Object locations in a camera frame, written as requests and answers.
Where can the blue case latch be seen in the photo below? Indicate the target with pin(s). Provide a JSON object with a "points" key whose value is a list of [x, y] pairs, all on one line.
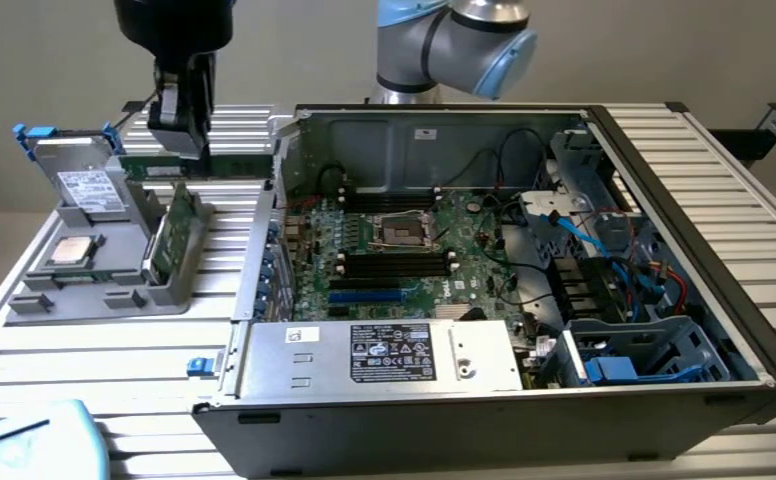
{"points": [[202, 366]]}

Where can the green graphics card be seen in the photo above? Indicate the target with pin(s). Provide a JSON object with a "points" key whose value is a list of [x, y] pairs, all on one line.
{"points": [[176, 235]]}

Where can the blue expansion slot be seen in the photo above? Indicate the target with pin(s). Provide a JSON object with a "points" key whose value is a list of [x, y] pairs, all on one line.
{"points": [[369, 296]]}

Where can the black expansion slot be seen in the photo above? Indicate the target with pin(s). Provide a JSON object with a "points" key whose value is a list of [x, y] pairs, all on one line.
{"points": [[369, 284]]}

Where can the silver hard disk blue carrier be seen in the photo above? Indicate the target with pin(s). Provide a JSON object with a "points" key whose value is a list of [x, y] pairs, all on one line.
{"points": [[88, 192]]}

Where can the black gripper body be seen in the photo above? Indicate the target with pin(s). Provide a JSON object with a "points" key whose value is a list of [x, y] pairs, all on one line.
{"points": [[175, 25]]}

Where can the CPU socket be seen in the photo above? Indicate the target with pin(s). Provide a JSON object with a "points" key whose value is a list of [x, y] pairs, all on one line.
{"points": [[398, 231]]}

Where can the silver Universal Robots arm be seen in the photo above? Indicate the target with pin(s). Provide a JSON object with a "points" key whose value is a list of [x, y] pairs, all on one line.
{"points": [[429, 40]]}

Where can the green RAM stick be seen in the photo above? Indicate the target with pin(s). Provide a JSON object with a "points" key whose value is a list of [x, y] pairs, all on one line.
{"points": [[242, 166]]}

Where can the grey parts rack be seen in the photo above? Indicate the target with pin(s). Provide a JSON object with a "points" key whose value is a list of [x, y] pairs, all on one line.
{"points": [[95, 300]]}

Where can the black open PC case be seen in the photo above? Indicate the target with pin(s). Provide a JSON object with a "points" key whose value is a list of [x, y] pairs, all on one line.
{"points": [[429, 435]]}

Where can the round coin battery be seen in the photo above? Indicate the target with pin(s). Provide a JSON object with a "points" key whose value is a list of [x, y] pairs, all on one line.
{"points": [[474, 205]]}

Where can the grey metal disk bay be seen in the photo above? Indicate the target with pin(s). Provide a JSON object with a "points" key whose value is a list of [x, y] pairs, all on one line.
{"points": [[562, 205]]}

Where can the light blue cloth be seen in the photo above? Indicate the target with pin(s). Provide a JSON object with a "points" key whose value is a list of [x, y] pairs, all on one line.
{"points": [[35, 445]]}

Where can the green motherboard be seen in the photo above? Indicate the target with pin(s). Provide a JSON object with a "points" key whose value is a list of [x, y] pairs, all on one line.
{"points": [[469, 270]]}

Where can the silver power supply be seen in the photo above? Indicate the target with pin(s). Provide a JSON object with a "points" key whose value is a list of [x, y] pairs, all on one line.
{"points": [[322, 365]]}

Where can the black RAM slot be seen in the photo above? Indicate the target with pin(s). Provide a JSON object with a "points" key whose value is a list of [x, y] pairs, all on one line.
{"points": [[389, 207], [395, 274], [389, 201], [395, 261], [389, 196], [389, 191], [395, 267], [395, 254]]}

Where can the silver chipset heat sink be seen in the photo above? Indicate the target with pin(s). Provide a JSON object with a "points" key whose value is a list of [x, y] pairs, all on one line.
{"points": [[462, 313]]}

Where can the grey disk bay blue rails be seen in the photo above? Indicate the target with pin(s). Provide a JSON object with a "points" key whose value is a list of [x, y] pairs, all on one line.
{"points": [[669, 345]]}

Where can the silver CPU chip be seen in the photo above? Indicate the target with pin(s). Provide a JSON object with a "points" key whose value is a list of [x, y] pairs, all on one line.
{"points": [[75, 251]]}

